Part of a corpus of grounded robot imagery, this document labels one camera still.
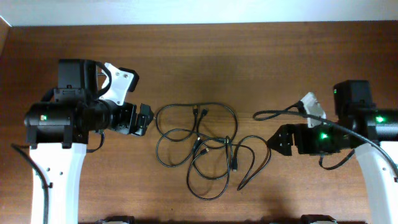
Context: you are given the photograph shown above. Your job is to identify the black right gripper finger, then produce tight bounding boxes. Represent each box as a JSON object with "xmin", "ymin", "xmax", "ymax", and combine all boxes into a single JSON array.
[
  {"xmin": 269, "ymin": 143, "xmax": 292, "ymax": 156},
  {"xmin": 268, "ymin": 124, "xmax": 293, "ymax": 146}
]

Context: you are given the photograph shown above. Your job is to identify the black USB cable removed one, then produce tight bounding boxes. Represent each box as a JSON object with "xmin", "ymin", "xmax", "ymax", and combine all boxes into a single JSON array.
[{"xmin": 155, "ymin": 128, "xmax": 272, "ymax": 192}]

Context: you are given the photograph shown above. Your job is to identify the black USB cable loop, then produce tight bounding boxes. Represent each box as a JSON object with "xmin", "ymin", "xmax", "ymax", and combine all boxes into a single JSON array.
[{"xmin": 154, "ymin": 102, "xmax": 239, "ymax": 149}]

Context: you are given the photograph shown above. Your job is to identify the black USB cable loops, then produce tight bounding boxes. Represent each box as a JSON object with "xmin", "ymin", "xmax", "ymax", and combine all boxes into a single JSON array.
[{"xmin": 186, "ymin": 136, "xmax": 234, "ymax": 201}]

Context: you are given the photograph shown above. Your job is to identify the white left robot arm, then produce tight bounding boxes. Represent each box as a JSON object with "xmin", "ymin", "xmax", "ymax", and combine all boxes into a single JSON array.
[{"xmin": 25, "ymin": 100, "xmax": 154, "ymax": 223}]

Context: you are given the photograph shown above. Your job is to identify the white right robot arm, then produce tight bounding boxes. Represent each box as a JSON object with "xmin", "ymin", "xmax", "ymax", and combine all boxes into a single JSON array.
[{"xmin": 268, "ymin": 80, "xmax": 397, "ymax": 223}]

